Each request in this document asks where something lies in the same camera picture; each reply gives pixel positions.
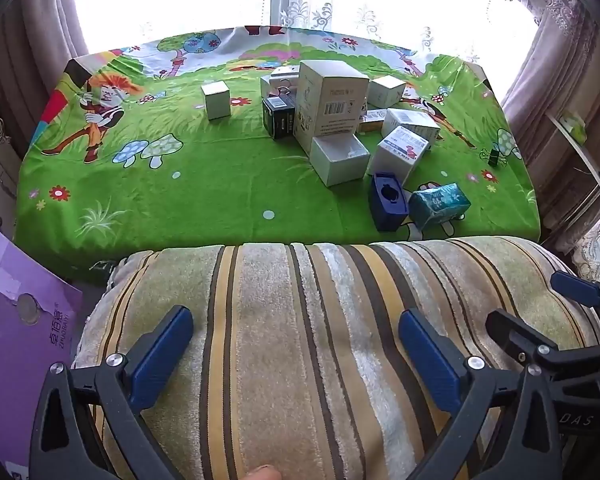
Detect green packet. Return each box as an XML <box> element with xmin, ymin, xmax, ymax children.
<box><xmin>560</xmin><ymin>112</ymin><xmax>588</xmax><ymax>143</ymax></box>

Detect glossy white box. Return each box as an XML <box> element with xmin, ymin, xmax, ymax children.
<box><xmin>309</xmin><ymin>133</ymin><xmax>371</xmax><ymax>187</ymax></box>

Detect yellow box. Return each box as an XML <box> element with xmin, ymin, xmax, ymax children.
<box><xmin>357</xmin><ymin>108</ymin><xmax>387</xmax><ymax>134</ymax></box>

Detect striped plush cushion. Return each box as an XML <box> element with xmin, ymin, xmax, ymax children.
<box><xmin>72</xmin><ymin>235</ymin><xmax>600</xmax><ymax>480</ymax></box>

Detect white shelf rack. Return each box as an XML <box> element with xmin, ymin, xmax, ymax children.
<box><xmin>547</xmin><ymin>110</ymin><xmax>600</xmax><ymax>201</ymax></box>

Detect blue plastic tray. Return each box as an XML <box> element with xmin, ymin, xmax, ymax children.
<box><xmin>368</xmin><ymin>172</ymin><xmax>410</xmax><ymax>233</ymax></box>

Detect teal tissue packet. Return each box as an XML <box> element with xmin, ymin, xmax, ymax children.
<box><xmin>408</xmin><ymin>182</ymin><xmax>470</xmax><ymax>231</ymax></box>

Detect green cartoon printed tablecloth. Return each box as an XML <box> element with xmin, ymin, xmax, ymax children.
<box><xmin>12</xmin><ymin>25</ymin><xmax>541</xmax><ymax>281</ymax></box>

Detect white device box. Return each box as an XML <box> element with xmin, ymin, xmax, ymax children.
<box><xmin>259</xmin><ymin>65</ymin><xmax>302</xmax><ymax>100</ymax></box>

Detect black box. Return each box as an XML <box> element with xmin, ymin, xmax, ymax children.
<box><xmin>261</xmin><ymin>94</ymin><xmax>297</xmax><ymax>140</ymax></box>

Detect small plain white box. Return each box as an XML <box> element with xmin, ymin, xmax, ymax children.
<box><xmin>201</xmin><ymin>80</ymin><xmax>232</xmax><ymax>121</ymax></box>

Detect person's left hand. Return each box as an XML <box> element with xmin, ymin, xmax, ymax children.
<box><xmin>237</xmin><ymin>464</ymin><xmax>284</xmax><ymax>480</ymax></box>

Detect purple cardboard box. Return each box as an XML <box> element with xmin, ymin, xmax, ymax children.
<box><xmin>0</xmin><ymin>212</ymin><xmax>83</xmax><ymax>480</ymax></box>

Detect pink drape curtain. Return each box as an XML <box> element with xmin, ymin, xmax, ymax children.
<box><xmin>0</xmin><ymin>0</ymin><xmax>88</xmax><ymax>136</ymax></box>
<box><xmin>500</xmin><ymin>0</ymin><xmax>600</xmax><ymax>261</ymax></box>

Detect large white barcode box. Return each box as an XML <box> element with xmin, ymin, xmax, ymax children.
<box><xmin>293</xmin><ymin>59</ymin><xmax>371</xmax><ymax>157</ymax></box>

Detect small white grey box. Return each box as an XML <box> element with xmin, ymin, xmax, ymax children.
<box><xmin>368</xmin><ymin>75</ymin><xmax>407</xmax><ymax>109</ymax></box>

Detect white box with label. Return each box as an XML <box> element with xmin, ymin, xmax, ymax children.
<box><xmin>381</xmin><ymin>107</ymin><xmax>441</xmax><ymax>145</ymax></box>

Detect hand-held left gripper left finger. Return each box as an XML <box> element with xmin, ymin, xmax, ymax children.
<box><xmin>27</xmin><ymin>304</ymin><xmax>195</xmax><ymax>480</ymax></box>

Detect white box red blue print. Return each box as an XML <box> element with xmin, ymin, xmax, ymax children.
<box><xmin>367</xmin><ymin>125</ymin><xmax>434</xmax><ymax>187</ymax></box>

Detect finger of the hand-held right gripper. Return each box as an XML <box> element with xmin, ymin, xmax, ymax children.
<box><xmin>485</xmin><ymin>309</ymin><xmax>561</xmax><ymax>361</ymax></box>
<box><xmin>551</xmin><ymin>270</ymin><xmax>600</xmax><ymax>331</ymax></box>

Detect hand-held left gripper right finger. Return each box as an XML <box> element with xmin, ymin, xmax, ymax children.
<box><xmin>399</xmin><ymin>308</ymin><xmax>566</xmax><ymax>480</ymax></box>

